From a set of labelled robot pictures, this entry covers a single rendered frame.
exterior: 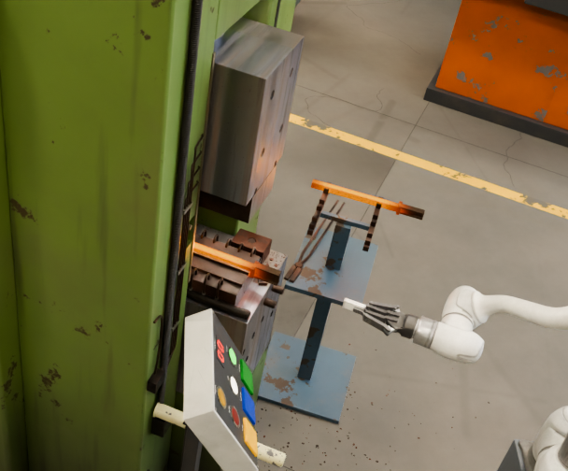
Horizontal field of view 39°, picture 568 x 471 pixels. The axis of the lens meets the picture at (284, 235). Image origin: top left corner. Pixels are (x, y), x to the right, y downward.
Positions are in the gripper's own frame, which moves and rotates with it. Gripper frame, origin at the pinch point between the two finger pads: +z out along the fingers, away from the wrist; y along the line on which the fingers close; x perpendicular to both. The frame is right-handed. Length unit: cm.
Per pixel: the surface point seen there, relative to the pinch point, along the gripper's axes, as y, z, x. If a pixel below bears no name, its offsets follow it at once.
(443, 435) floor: 51, -48, -100
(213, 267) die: -5.2, 46.4, -0.5
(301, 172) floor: 207, 72, -99
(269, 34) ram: 7, 43, 77
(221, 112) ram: -18, 45, 64
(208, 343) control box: -54, 28, 20
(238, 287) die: -8.6, 36.0, -1.5
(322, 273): 46, 19, -31
